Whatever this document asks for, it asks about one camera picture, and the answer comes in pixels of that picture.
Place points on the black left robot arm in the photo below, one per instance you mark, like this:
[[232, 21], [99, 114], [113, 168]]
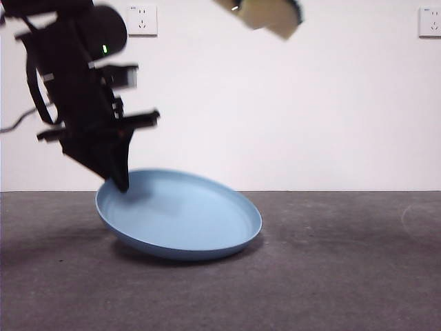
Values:
[[69, 34]]

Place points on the white wall socket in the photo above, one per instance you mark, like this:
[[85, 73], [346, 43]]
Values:
[[430, 22], [144, 20]]

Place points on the yellow sponge with green pad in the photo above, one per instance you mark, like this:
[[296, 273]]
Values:
[[268, 17]]

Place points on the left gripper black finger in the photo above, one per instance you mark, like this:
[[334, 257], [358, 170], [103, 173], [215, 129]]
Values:
[[91, 155], [120, 162]]

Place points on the left wrist grey camera box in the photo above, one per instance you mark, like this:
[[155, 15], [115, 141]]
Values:
[[122, 77]]

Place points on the light blue round plate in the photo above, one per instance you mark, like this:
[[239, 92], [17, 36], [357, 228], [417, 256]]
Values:
[[186, 220]]

